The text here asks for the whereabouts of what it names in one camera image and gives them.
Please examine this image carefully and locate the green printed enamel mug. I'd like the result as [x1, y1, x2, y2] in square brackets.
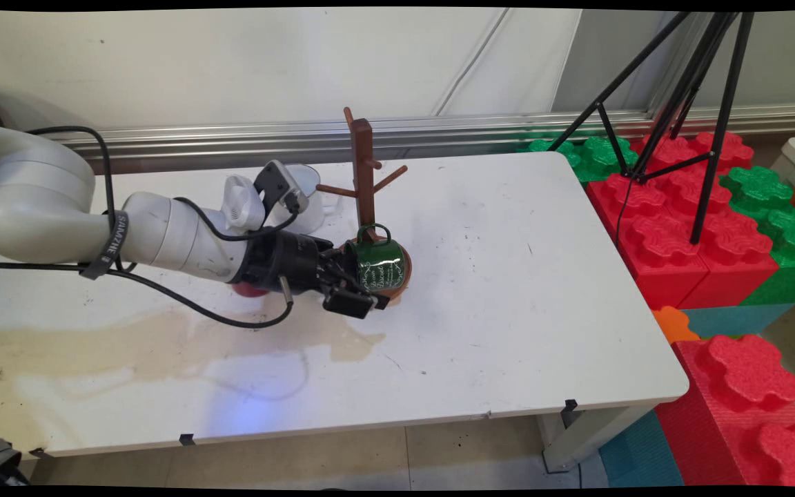
[340, 223, 409, 298]

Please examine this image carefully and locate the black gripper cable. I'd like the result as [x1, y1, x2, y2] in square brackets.
[0, 261, 296, 329]

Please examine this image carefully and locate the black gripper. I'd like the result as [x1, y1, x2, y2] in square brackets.
[234, 230, 391, 320]

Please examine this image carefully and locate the red enamel mug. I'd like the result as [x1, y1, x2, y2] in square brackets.
[231, 279, 271, 300]

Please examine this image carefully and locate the black camera cable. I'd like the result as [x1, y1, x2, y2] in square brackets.
[25, 126, 302, 244]

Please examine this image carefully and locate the black printed velcro strap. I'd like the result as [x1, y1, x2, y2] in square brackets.
[79, 210, 131, 281]

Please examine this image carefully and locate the white enamel mug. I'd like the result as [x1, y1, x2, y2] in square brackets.
[270, 164, 343, 237]

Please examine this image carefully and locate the black tripod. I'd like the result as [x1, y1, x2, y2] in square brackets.
[548, 10, 757, 246]

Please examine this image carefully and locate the aluminium wall rail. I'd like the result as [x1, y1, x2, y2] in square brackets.
[44, 104, 795, 173]

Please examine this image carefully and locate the orange foam building block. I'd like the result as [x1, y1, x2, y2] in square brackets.
[651, 306, 702, 346]

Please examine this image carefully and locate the teal foam building block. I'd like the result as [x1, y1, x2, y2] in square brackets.
[598, 410, 685, 488]
[680, 302, 795, 340]

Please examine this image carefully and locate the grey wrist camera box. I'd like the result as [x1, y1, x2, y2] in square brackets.
[253, 159, 309, 215]

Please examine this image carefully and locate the green foam building block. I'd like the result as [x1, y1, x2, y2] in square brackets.
[516, 133, 641, 184]
[718, 166, 795, 309]

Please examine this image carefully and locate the red foam building block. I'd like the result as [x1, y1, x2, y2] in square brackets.
[585, 173, 710, 311]
[677, 207, 782, 311]
[632, 131, 756, 208]
[654, 334, 795, 488]

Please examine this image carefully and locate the white table leg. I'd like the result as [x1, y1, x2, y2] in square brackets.
[538, 403, 655, 474]

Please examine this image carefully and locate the brown wooden mug tree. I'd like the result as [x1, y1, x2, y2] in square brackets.
[316, 106, 413, 309]

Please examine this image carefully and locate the white ribbed camera mount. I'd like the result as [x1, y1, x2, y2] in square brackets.
[223, 174, 266, 233]

